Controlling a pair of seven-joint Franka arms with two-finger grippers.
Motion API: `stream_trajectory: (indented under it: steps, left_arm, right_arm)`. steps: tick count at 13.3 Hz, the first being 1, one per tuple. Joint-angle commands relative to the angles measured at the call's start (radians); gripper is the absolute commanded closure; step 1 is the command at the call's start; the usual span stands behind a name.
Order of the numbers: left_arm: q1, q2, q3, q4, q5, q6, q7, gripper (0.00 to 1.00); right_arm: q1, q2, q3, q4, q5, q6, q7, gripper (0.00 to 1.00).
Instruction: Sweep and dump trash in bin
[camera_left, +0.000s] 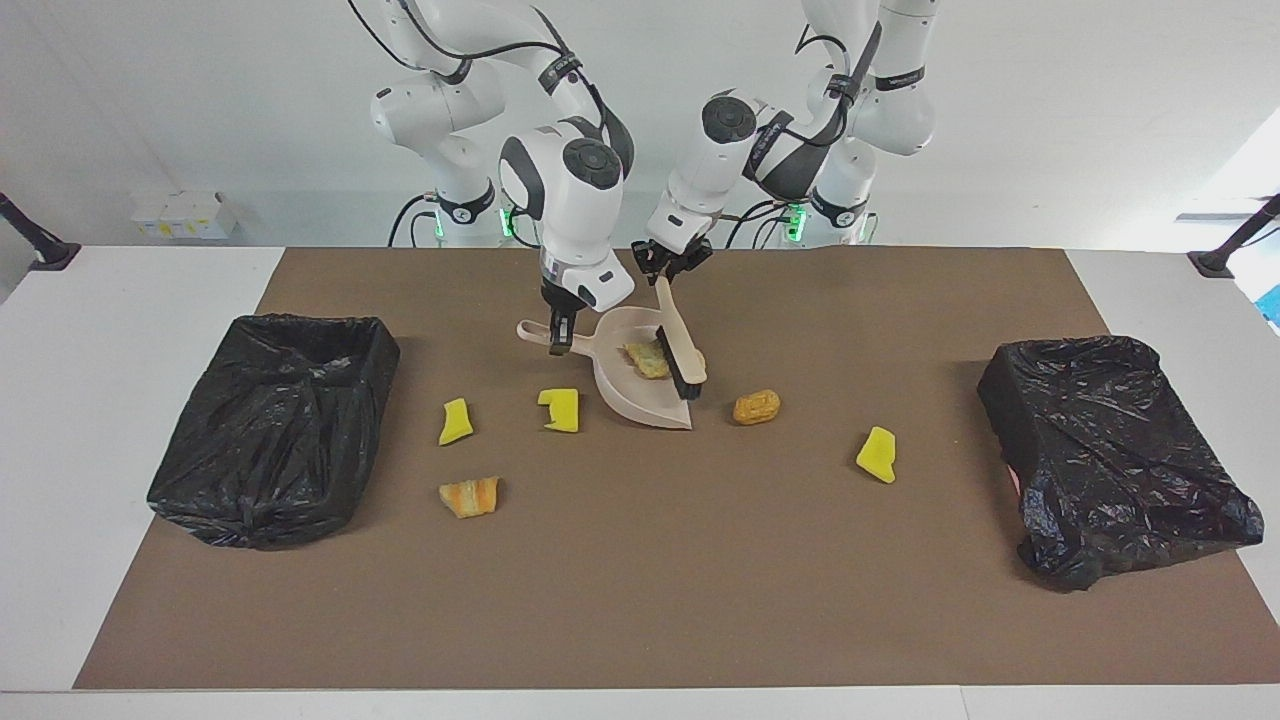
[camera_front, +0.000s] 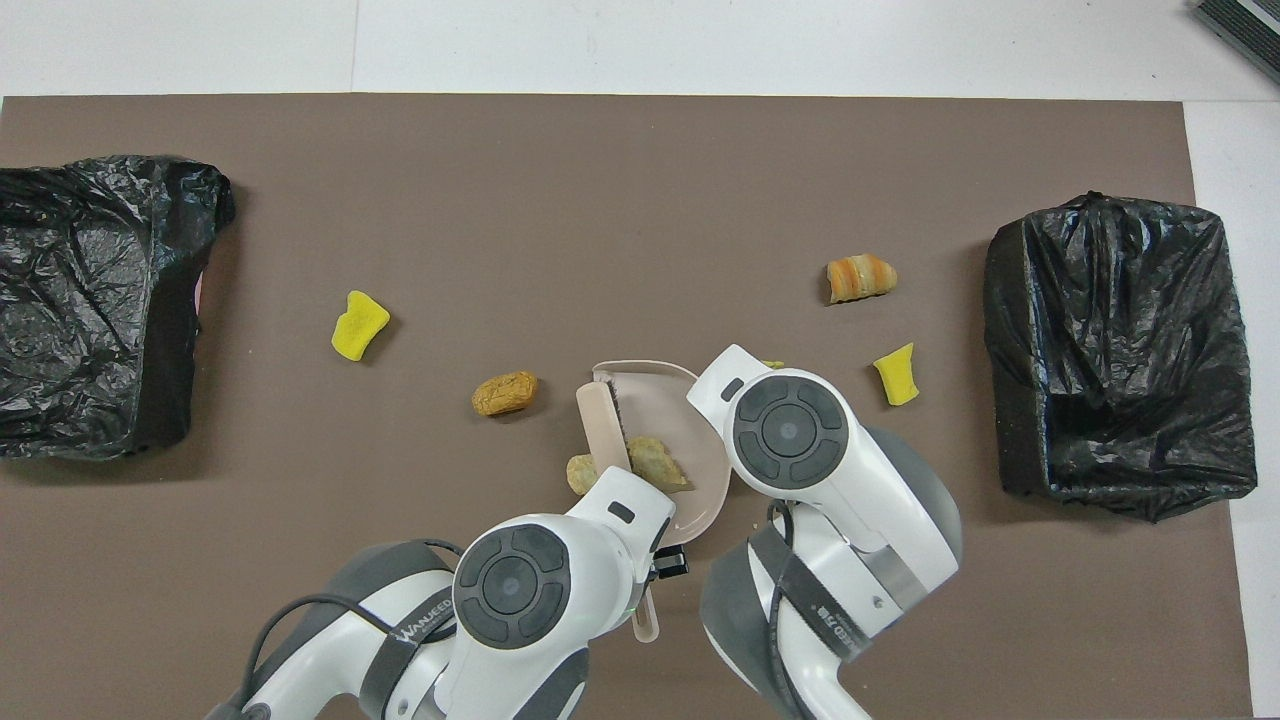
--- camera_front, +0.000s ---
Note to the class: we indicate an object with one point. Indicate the pale flaky pastry piece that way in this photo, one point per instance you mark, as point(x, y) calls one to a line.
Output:
point(655, 462)

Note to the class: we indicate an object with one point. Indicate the crusty bread chunk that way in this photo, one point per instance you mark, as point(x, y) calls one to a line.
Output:
point(580, 474)

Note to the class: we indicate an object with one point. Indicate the beige hand brush black bristles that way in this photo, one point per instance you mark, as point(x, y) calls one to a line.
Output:
point(603, 425)

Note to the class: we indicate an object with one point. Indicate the beige plastic dustpan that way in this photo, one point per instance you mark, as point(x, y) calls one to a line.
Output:
point(660, 400)

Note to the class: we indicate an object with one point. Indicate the brown bread roll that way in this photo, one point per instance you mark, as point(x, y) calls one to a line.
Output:
point(505, 394)

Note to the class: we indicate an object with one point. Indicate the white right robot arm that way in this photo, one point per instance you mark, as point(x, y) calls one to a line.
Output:
point(890, 510)

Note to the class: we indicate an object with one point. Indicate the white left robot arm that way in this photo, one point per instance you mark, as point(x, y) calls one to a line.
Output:
point(590, 560)

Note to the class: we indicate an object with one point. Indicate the black bag-lined trash bin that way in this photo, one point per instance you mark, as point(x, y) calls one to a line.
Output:
point(80, 300)
point(1120, 350)

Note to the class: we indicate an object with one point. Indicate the striped orange croissant piece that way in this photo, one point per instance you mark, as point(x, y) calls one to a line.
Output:
point(860, 278)

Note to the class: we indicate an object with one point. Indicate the brown table mat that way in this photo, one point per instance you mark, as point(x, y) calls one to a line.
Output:
point(600, 180)

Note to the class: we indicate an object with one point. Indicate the dark grey ribbed panel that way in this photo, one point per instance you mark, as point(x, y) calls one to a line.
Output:
point(1250, 25)

